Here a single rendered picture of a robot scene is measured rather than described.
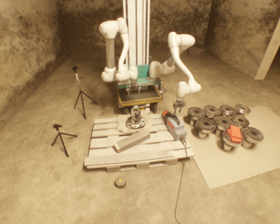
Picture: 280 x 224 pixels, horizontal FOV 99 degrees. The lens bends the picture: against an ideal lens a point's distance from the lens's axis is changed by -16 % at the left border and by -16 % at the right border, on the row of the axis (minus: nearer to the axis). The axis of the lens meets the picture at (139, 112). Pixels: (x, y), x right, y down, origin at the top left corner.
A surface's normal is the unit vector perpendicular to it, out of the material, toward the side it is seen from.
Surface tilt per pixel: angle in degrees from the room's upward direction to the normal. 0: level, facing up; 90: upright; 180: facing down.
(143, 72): 90
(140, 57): 90
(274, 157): 0
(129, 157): 0
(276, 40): 90
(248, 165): 0
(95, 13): 90
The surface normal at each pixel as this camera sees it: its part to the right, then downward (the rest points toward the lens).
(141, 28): 0.23, 0.59
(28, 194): 0.00, -0.79
